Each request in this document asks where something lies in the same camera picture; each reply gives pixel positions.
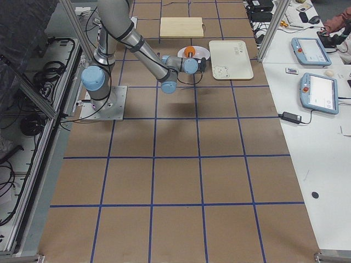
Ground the black power adapter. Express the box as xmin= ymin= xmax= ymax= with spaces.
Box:
xmin=278 ymin=112 xmax=302 ymax=124

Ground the aluminium frame post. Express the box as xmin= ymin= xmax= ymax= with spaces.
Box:
xmin=257 ymin=0 xmax=290 ymax=62

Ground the wooden cutting board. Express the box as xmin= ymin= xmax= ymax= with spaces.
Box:
xmin=160 ymin=17 xmax=204 ymax=38

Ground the far blue teach pendant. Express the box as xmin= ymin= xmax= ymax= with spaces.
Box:
xmin=291 ymin=38 xmax=332 ymax=66

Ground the white round plate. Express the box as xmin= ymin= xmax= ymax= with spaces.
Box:
xmin=177 ymin=45 xmax=211 ymax=61

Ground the cream bear tray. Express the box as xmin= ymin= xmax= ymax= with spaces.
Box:
xmin=208 ymin=41 xmax=253 ymax=80

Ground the white egg-shaped object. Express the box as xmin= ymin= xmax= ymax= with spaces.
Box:
xmin=324 ymin=70 xmax=335 ymax=77

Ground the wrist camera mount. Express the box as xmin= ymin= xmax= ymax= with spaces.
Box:
xmin=198 ymin=58 xmax=207 ymax=73

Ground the orange fruit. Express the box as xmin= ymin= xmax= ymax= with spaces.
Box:
xmin=183 ymin=46 xmax=196 ymax=57

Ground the brass cylinder tool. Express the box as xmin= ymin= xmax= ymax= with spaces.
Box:
xmin=280 ymin=20 xmax=289 ymax=28

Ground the blue teach pendant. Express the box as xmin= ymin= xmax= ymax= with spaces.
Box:
xmin=291 ymin=38 xmax=332 ymax=66
xmin=299 ymin=73 xmax=339 ymax=115

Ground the small printed card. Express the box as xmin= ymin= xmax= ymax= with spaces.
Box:
xmin=285 ymin=67 xmax=299 ymax=75

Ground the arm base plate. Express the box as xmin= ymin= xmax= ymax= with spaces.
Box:
xmin=79 ymin=86 xmax=127 ymax=122

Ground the near blue teach pendant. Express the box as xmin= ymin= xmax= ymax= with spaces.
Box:
xmin=299 ymin=73 xmax=339 ymax=115

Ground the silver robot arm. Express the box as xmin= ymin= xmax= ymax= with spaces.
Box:
xmin=94 ymin=1 xmax=198 ymax=118

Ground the black computer mouse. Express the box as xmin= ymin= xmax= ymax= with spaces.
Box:
xmin=308 ymin=15 xmax=320 ymax=25

